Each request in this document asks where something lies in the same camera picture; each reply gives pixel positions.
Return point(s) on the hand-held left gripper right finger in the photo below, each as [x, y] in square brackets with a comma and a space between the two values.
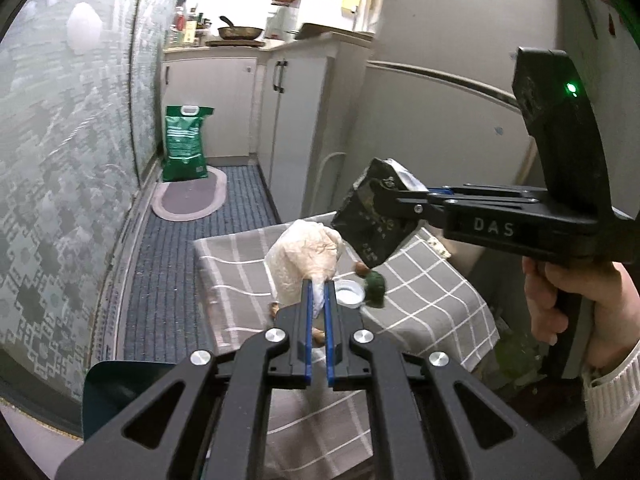
[330, 350]

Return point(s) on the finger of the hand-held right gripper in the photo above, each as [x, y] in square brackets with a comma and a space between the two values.
[495, 191]
[415, 206]

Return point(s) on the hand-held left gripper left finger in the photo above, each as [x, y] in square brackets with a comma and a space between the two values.
[309, 340]

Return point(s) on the black snack packet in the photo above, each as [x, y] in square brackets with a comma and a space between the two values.
[370, 225]

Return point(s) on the round white plastic lid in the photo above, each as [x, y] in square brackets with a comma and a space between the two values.
[349, 294]

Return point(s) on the green bottle cap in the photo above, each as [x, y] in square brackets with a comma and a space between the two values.
[375, 287]

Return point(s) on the white plastic bag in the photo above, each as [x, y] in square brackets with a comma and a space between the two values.
[300, 255]

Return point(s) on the teal trash bin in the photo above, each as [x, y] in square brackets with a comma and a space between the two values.
[115, 390]

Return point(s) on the person's right forearm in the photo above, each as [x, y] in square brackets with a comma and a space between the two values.
[615, 400]

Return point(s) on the person's right hand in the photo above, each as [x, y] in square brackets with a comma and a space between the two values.
[545, 305]

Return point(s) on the brown peel piece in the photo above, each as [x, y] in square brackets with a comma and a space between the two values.
[274, 309]
[359, 270]

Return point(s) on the white cloth label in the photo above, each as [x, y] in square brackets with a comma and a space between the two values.
[438, 247]

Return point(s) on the white bent pipe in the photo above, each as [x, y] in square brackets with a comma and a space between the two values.
[323, 175]

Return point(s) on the grey checkered cloth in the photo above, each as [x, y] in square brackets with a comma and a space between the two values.
[425, 305]

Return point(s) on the white refrigerator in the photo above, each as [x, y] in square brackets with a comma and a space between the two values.
[450, 35]

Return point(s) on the blue striped floor mat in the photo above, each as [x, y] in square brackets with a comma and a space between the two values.
[170, 285]

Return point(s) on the white double-door kitchen cabinet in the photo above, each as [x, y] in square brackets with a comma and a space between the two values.
[300, 110]

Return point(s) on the oval grey floor mat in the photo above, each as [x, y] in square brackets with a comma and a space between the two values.
[190, 197]

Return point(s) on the wooden cutting board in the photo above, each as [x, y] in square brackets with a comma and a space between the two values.
[320, 29]

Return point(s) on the hanging kitchen utensils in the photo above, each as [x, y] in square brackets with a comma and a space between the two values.
[367, 7]

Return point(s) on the white single-door kitchen cabinet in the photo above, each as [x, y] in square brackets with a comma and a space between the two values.
[210, 105]

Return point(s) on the green rice bag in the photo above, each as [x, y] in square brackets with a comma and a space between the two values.
[186, 145]

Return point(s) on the flat cooktop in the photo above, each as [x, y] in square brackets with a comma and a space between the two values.
[235, 43]

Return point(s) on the frying pan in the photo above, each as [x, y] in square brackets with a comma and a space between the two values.
[241, 32]

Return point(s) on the dark sauce bottle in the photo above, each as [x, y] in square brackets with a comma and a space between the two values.
[202, 22]

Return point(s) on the yellow oil bottle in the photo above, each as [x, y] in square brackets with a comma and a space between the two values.
[190, 31]

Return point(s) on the patterned glass sliding door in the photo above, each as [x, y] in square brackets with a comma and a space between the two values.
[60, 185]

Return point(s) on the clear plastic bottle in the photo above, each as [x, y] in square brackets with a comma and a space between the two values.
[179, 25]

